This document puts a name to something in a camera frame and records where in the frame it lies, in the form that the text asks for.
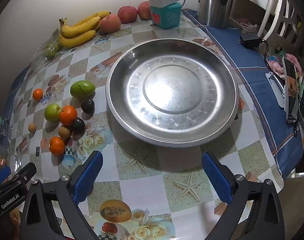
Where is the silver metal bowl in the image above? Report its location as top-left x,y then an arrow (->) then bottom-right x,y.
105,38 -> 240,148

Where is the dark purple plum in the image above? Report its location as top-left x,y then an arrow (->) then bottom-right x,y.
81,99 -> 95,114
70,117 -> 86,135

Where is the teal cube box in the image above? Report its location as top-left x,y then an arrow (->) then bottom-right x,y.
150,2 -> 182,29

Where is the white wooden chair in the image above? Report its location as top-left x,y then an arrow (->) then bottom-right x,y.
229,0 -> 304,48

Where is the green mango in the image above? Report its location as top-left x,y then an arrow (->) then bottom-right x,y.
70,80 -> 96,98

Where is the black charger cable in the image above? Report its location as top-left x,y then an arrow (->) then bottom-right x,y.
258,37 -> 270,64

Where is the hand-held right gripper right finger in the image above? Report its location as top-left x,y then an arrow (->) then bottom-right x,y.
201,151 -> 285,240

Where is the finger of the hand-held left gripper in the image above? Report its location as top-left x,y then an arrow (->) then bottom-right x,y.
0,162 -> 38,189
0,166 -> 12,183

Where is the brown kiwi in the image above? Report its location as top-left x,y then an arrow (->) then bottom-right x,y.
58,126 -> 72,138

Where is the black smartphone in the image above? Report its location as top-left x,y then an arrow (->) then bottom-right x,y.
282,57 -> 299,123

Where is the pile of small green fruits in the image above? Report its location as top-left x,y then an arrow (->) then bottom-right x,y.
43,41 -> 62,59

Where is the checkered printed tablecloth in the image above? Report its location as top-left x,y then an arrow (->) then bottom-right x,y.
0,9 -> 304,240

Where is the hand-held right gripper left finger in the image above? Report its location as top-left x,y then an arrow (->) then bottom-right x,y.
19,151 -> 104,240

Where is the yellow banana bunch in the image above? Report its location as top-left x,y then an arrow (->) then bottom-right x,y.
58,11 -> 112,48

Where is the clear plastic clamshell box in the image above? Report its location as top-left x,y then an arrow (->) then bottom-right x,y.
33,36 -> 63,64

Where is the green apple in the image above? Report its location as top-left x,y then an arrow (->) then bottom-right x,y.
44,103 -> 62,122

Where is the red peach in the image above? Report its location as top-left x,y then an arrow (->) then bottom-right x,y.
100,14 -> 121,34
117,6 -> 138,24
137,1 -> 152,20

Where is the pink snack packet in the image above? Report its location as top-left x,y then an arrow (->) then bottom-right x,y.
267,52 -> 304,79

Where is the white phone stand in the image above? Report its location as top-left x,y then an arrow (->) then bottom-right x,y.
265,72 -> 289,108

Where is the stainless steel kettle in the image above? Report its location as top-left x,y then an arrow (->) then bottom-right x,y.
197,0 -> 234,29

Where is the black charger adapter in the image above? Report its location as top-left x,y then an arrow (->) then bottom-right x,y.
238,32 -> 260,49

